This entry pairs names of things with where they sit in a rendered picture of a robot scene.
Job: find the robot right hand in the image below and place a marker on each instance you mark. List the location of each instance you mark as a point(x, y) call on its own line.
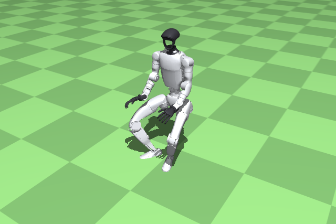
point(139, 97)

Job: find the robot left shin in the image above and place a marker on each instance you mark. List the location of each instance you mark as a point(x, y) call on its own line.
point(171, 149)

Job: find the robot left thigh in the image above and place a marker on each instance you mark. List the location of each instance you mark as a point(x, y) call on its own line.
point(181, 117)

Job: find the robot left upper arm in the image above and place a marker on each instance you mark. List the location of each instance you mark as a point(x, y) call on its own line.
point(187, 63)

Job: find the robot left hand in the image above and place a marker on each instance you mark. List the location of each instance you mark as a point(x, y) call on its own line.
point(167, 112)

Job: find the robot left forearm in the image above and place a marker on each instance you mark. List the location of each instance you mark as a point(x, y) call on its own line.
point(182, 96)

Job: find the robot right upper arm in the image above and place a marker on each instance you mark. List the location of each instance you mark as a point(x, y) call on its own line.
point(154, 75)

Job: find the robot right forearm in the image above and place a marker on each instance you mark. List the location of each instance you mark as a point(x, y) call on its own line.
point(148, 87)

